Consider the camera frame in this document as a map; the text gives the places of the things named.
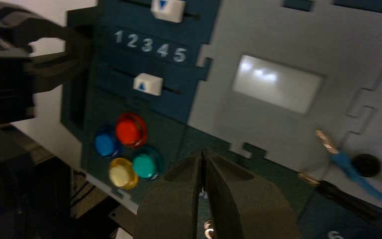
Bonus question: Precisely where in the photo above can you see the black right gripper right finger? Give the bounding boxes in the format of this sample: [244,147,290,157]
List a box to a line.
[205,151,302,239]

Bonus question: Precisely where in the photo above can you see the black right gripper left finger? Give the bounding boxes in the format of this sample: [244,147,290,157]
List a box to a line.
[135,151,205,239]

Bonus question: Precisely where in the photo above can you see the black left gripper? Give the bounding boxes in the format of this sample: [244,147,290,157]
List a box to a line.
[0,1,90,129]

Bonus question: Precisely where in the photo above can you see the metal toggle switch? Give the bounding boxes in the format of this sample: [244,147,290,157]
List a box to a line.
[202,219,216,239]

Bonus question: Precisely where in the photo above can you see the grey and teal task box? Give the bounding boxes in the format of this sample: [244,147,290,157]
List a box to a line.
[60,0,382,239]

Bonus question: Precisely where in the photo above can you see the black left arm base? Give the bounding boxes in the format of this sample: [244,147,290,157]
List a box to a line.
[0,126,76,239]

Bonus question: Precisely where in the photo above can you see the teal push button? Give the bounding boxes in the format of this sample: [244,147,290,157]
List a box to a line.
[132,147,164,180]

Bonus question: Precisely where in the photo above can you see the yellow push button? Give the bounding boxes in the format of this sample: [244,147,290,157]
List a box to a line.
[108,157,139,190]

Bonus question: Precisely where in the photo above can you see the red push button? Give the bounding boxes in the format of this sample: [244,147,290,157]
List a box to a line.
[115,113,147,148]

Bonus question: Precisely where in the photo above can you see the blue push button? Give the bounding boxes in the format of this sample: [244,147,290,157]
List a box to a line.
[94,128,121,158]

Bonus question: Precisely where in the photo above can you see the white slider knob up arrow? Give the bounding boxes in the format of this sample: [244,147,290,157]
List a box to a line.
[133,73,164,96]

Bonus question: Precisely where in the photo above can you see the white slider knob down arrow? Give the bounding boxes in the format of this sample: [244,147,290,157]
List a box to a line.
[151,0,187,23]

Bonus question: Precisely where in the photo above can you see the white display window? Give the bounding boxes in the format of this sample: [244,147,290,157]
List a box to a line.
[233,54,323,115]

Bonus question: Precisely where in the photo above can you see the black jack socket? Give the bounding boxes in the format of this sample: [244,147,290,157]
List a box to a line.
[352,153,382,177]

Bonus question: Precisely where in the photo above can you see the black banana plug cable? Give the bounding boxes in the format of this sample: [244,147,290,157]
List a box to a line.
[298,173,382,225]

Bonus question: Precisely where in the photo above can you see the blue banana plug cable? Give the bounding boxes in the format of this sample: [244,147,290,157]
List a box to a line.
[315,130,382,216]

